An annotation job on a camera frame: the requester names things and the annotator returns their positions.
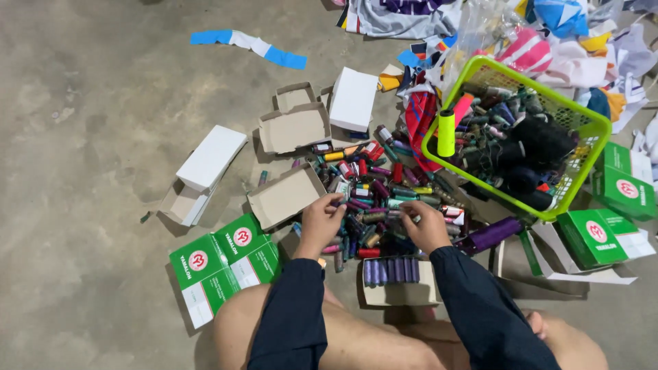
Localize yellow fabric scrap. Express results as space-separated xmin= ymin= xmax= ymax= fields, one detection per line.
xmin=377 ymin=64 xmax=405 ymax=94

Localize clear plastic bag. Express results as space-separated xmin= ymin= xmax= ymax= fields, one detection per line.
xmin=441 ymin=0 xmax=527 ymax=96

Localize person's left hand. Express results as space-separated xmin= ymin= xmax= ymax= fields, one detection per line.
xmin=293 ymin=193 xmax=348 ymax=260

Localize heap of fabric scraps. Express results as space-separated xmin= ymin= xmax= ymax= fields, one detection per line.
xmin=336 ymin=0 xmax=658 ymax=135

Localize red striped fabric piece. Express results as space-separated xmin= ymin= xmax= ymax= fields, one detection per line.
xmin=402 ymin=84 xmax=444 ymax=174

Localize empty brown cardboard tray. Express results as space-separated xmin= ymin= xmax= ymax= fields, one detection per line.
xmin=246 ymin=163 xmax=328 ymax=232

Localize large purple thread spool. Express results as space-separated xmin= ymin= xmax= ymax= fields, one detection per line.
xmin=456 ymin=216 xmax=526 ymax=256

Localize person's leg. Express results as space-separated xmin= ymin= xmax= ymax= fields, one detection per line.
xmin=522 ymin=308 xmax=610 ymax=370
xmin=213 ymin=283 xmax=471 ymax=370

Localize person's right hand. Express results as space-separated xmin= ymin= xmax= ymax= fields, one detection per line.
xmin=398 ymin=200 xmax=453 ymax=257

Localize blue and white fabric strip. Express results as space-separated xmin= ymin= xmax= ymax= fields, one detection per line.
xmin=190 ymin=29 xmax=308 ymax=71

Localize flattened white green-edged box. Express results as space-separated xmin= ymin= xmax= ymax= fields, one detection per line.
xmin=518 ymin=221 xmax=638 ymax=286

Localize large black thread cone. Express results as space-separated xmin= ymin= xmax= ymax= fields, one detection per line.
xmin=506 ymin=114 xmax=579 ymax=166

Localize row of lilac thread spools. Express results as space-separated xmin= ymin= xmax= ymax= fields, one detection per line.
xmin=363 ymin=257 xmax=421 ymax=287

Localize green and white thread box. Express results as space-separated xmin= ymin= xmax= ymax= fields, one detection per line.
xmin=557 ymin=208 xmax=657 ymax=269
xmin=213 ymin=213 xmax=281 ymax=289
xmin=169 ymin=234 xmax=243 ymax=330
xmin=591 ymin=141 xmax=658 ymax=222

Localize long white box lid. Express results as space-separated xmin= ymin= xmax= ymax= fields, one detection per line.
xmin=175 ymin=125 xmax=249 ymax=193

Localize long open cardboard box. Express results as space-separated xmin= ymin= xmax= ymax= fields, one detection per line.
xmin=158 ymin=176 xmax=219 ymax=227

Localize lime yellow thread cone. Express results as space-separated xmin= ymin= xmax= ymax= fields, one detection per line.
xmin=437 ymin=108 xmax=457 ymax=158

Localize heap of small thread spools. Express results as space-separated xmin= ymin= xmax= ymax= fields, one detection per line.
xmin=290 ymin=125 xmax=466 ymax=273

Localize cardboard box with purple spools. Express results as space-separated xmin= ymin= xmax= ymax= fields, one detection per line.
xmin=361 ymin=255 xmax=443 ymax=308

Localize person's left leg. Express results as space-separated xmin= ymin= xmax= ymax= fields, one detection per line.
xmin=213 ymin=283 xmax=471 ymax=370

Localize lime green plastic basket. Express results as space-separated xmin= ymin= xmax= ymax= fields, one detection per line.
xmin=421 ymin=55 xmax=613 ymax=222

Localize open cardboard box with flap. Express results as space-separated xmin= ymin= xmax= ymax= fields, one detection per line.
xmin=258 ymin=82 xmax=333 ymax=155

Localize pile of spools in basket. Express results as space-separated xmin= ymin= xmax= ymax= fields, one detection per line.
xmin=437 ymin=82 xmax=582 ymax=211

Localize person's right leg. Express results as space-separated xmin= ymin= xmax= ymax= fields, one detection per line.
xmin=522 ymin=308 xmax=610 ymax=370

